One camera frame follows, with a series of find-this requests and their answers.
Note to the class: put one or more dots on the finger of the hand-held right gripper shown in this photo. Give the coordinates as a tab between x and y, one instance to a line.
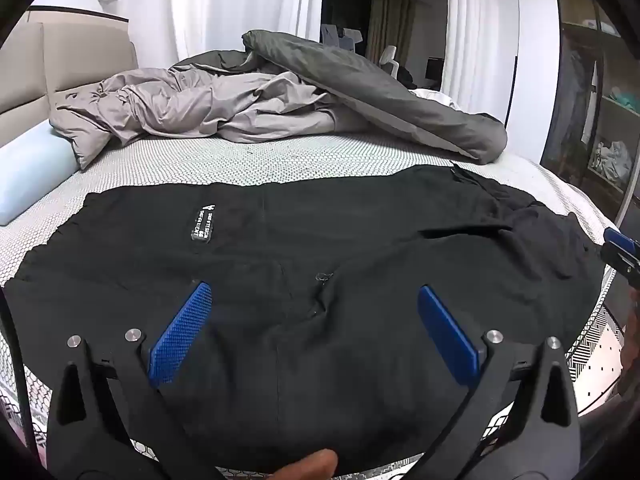
620	239

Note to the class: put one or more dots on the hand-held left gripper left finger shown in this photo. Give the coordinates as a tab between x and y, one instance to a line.
181	332

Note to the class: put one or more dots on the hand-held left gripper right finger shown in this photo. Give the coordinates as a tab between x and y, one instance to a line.
447	342

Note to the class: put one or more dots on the black pants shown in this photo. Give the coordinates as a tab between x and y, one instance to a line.
300	240

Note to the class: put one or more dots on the person's left hand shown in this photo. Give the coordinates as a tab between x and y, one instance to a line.
310	466

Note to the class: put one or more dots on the pale cloth bundle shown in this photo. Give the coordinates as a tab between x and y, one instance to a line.
610	160

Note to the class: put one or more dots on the black white patterned rug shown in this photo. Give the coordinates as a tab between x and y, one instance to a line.
597	350

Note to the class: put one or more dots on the dark open wardrobe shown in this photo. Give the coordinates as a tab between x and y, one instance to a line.
575	110

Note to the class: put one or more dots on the white patterned mattress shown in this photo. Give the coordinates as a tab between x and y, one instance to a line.
250	160

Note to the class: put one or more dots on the white curtain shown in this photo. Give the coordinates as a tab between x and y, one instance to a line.
475	35
225	5

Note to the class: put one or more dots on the white office chair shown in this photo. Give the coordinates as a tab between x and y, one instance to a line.
389	57

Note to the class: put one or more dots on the beige padded headboard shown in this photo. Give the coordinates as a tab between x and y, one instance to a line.
65	60

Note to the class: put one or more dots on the beige curtain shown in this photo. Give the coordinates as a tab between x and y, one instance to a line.
392	20

